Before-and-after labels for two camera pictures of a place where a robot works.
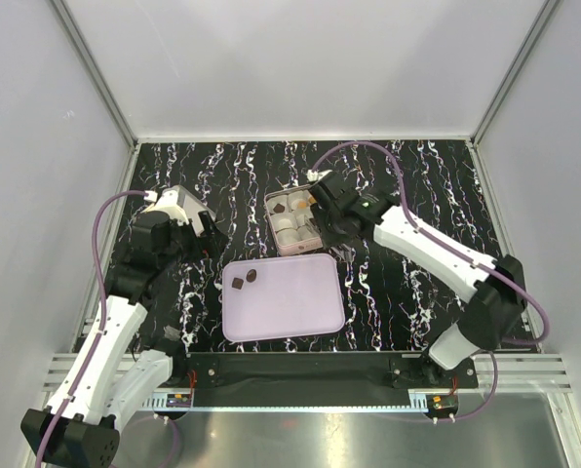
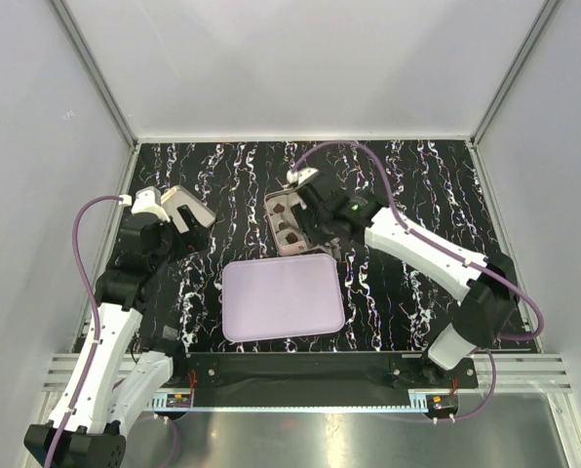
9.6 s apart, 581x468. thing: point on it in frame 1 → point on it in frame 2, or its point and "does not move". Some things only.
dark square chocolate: (237, 283) → (291, 238)
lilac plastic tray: (291, 296) does not move
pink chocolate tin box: (290, 212) does not move
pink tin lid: (181, 207) does not move
